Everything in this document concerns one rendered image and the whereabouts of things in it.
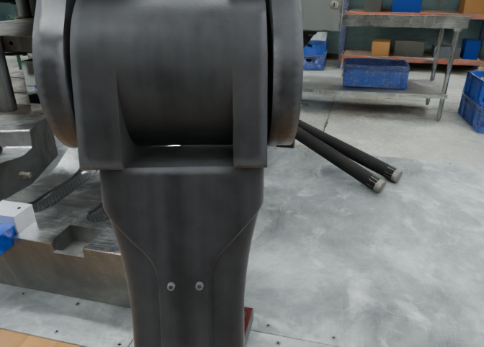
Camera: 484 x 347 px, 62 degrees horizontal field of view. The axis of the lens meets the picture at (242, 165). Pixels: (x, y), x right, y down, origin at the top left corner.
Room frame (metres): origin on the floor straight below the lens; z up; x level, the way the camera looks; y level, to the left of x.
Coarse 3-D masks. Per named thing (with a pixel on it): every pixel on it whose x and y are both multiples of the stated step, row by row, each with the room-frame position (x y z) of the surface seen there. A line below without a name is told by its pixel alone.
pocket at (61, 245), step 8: (64, 232) 0.47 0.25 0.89; (72, 232) 0.49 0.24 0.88; (80, 232) 0.48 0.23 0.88; (88, 232) 0.48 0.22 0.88; (96, 232) 0.48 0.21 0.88; (56, 240) 0.45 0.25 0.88; (64, 240) 0.47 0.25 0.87; (72, 240) 0.48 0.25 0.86; (80, 240) 0.48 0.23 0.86; (88, 240) 0.48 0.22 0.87; (56, 248) 0.45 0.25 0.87; (64, 248) 0.47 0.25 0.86; (72, 248) 0.47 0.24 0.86; (80, 248) 0.47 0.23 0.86; (80, 256) 0.43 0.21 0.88
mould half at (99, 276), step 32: (64, 160) 0.70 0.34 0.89; (32, 192) 0.59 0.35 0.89; (96, 192) 0.59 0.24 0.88; (32, 224) 0.49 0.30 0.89; (64, 224) 0.49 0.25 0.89; (96, 224) 0.49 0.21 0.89; (0, 256) 0.46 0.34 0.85; (32, 256) 0.45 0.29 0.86; (64, 256) 0.44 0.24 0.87; (96, 256) 0.43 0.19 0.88; (32, 288) 0.45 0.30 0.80; (64, 288) 0.44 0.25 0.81; (96, 288) 0.43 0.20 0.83
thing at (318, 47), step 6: (312, 42) 6.00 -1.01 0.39; (318, 42) 5.97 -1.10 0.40; (324, 42) 5.96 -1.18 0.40; (306, 48) 6.02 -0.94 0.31; (312, 48) 6.00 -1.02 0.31; (318, 48) 5.97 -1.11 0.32; (324, 48) 5.96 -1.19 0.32; (306, 54) 6.02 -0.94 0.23; (312, 54) 6.00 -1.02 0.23; (318, 54) 5.97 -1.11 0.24; (324, 54) 5.95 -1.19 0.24
